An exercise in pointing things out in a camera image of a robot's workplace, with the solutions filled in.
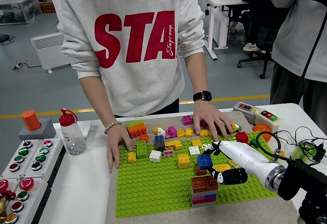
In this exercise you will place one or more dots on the person's right hand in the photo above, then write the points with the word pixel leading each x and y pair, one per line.
pixel 117 142

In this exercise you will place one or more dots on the person's left hand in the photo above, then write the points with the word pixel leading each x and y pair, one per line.
pixel 209 117

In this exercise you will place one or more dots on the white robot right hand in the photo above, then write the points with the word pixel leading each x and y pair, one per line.
pixel 245 155

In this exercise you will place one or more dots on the yellow curved brick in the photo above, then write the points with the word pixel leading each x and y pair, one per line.
pixel 221 167

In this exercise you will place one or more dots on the blue square brick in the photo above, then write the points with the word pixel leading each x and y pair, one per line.
pixel 205 161

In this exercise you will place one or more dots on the green studded baseplate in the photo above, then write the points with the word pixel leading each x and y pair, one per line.
pixel 153 190

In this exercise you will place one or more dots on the person's left forearm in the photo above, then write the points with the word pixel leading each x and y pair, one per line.
pixel 198 73

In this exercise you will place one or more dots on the person's right forearm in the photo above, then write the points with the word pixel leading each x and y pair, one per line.
pixel 98 101

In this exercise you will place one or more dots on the magenta square brick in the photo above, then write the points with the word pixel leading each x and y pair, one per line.
pixel 203 124
pixel 187 120

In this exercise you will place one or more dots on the yellow brick on white base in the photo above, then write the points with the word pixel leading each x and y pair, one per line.
pixel 233 163

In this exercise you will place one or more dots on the small green brick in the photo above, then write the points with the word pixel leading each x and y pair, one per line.
pixel 253 142

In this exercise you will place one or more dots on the small yellow brick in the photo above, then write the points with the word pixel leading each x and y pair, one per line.
pixel 235 127
pixel 181 133
pixel 197 143
pixel 189 132
pixel 177 145
pixel 169 145
pixel 204 133
pixel 155 130
pixel 132 157
pixel 281 153

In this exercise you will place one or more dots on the red brick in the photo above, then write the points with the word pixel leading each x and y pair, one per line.
pixel 242 136

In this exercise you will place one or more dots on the orange and green brick block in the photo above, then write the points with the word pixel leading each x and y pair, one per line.
pixel 137 130

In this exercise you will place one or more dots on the long green brick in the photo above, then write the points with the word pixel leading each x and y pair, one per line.
pixel 141 150

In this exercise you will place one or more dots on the small orange brick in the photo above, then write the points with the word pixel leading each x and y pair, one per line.
pixel 143 138

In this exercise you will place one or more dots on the white and green brick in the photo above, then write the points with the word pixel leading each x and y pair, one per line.
pixel 239 128

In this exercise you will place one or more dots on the white square brick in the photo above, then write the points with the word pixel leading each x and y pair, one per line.
pixel 155 156
pixel 194 150

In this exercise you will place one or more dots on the small blue brick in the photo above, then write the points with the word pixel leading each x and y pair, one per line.
pixel 159 138

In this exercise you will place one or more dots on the dark grey slope brick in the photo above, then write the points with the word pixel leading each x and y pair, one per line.
pixel 160 146

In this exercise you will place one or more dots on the small white brick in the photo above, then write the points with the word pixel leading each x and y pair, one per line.
pixel 161 131

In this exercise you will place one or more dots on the small brown square brick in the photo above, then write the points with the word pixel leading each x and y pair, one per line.
pixel 199 171

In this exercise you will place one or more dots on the tall yellow square brick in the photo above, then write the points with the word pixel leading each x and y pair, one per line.
pixel 183 161

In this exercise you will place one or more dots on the small pink flat brick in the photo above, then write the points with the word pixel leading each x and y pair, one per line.
pixel 168 153

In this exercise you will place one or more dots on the brown-topped multicolour brick stack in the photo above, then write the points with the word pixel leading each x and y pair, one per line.
pixel 201 184

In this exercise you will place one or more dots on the black wristwatch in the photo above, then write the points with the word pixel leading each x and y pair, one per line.
pixel 203 96

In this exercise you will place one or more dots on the orange fruit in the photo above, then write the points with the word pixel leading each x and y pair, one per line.
pixel 260 128

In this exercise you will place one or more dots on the cream red-green button box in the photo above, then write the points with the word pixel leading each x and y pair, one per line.
pixel 263 123

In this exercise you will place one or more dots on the clear bottle with red cap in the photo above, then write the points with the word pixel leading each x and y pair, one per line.
pixel 74 137

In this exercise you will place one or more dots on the green tape roll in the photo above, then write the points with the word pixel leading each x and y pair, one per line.
pixel 299 155

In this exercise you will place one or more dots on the grey block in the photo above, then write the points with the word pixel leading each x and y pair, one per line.
pixel 48 129

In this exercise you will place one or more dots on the black power adapter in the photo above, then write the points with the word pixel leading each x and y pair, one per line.
pixel 319 152

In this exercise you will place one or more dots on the white box under desk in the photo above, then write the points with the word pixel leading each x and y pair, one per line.
pixel 221 30

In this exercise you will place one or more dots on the orange cylinder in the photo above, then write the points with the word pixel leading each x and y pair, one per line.
pixel 30 120

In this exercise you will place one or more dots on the grey push-button box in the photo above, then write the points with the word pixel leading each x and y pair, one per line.
pixel 28 157

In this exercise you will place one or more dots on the grey emergency-stop button box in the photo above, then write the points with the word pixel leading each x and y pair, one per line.
pixel 38 190

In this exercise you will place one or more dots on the white panel heater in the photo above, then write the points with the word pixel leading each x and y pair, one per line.
pixel 48 50

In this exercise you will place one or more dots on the brass valve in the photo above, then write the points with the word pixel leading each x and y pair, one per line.
pixel 2 208

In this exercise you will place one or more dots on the wooden box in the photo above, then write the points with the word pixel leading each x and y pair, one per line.
pixel 46 7

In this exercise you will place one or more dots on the black floor stand base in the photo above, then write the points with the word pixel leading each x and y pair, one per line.
pixel 3 38

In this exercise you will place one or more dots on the clear storage crate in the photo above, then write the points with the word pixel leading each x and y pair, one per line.
pixel 18 7

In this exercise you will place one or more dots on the white wall switch plate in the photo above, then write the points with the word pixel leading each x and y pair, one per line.
pixel 87 129

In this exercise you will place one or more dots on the grey switch box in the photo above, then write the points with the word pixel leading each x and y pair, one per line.
pixel 246 114

